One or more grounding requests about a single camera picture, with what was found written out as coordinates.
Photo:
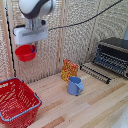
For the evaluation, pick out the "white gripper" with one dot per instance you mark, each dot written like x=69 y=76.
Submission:
x=29 y=35

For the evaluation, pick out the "red bowl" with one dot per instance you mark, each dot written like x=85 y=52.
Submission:
x=25 y=53

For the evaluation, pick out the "red plastic shopping basket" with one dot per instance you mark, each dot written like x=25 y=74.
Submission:
x=16 y=101

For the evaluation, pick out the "orange yellow snack bag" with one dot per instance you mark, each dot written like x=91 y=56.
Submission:
x=69 y=70

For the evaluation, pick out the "wooden folding screen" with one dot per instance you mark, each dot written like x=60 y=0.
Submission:
x=76 y=40

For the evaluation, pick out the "blue pitcher mug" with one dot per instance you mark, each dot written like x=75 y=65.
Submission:
x=75 y=86

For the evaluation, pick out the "black oven rack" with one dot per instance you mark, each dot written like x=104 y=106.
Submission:
x=95 y=73

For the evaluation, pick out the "black toaster oven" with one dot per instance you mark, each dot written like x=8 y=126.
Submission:
x=113 y=55

